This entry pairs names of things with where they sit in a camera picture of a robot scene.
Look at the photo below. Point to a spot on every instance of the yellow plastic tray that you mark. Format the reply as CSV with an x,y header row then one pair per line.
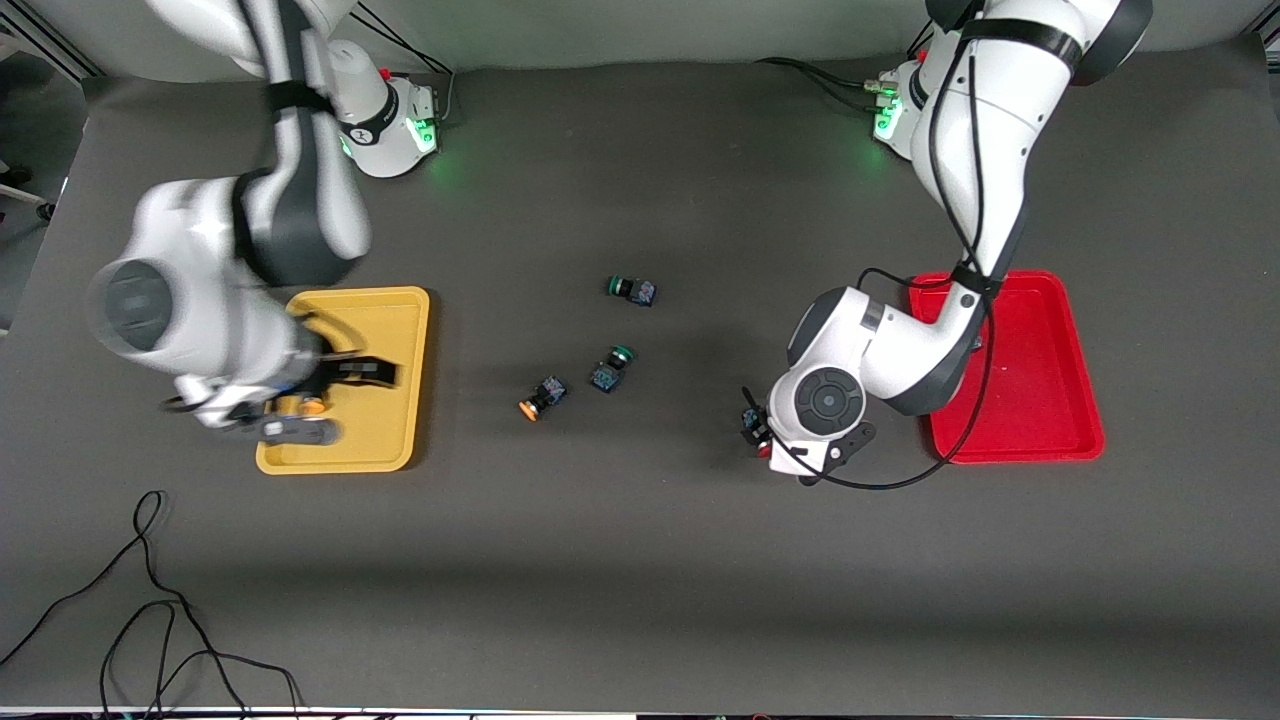
x,y
390,330

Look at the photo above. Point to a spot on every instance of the aluminium frame rail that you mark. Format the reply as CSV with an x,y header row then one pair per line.
x,y
1270,40
60,50

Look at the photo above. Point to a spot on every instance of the green push button switch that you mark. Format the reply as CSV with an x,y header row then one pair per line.
x,y
605,377
640,293

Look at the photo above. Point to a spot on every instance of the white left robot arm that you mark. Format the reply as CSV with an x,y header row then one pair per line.
x,y
900,350

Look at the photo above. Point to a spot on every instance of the orange push button switch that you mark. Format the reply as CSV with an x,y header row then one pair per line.
x,y
312,406
552,390

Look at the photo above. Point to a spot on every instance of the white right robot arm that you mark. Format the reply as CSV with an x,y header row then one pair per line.
x,y
290,220

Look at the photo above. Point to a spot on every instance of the red plastic tray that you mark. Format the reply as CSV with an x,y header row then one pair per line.
x,y
1050,380

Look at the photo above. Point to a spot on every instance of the dark grey table mat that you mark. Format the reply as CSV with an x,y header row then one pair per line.
x,y
640,560

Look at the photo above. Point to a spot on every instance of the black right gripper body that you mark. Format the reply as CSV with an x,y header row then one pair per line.
x,y
325,367

